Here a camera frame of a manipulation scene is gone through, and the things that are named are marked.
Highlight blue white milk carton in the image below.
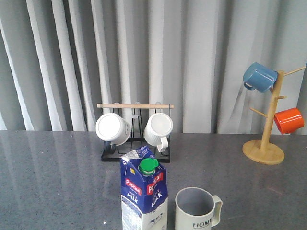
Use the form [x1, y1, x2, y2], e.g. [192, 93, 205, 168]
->
[120, 146, 168, 230]

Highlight cream HOME mug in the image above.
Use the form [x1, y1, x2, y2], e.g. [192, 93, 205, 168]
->
[175, 187, 223, 230]

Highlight white ribbed mug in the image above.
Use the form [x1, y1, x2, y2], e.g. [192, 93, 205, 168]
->
[144, 113, 173, 152]

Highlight white smooth mug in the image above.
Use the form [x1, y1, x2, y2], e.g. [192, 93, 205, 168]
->
[95, 113, 131, 146]

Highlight blue enamel mug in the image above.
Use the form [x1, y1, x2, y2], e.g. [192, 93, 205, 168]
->
[243, 62, 278, 93]

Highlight grey pleated curtain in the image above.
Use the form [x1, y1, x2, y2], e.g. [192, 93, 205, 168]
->
[0, 0, 307, 134]

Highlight wooden mug tree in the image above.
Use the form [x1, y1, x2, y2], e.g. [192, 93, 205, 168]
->
[242, 66, 306, 165]

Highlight orange enamel mug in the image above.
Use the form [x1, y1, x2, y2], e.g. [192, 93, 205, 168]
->
[274, 107, 305, 134]

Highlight black wire mug rack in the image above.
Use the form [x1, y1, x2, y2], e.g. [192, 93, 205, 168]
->
[96, 102, 175, 163]

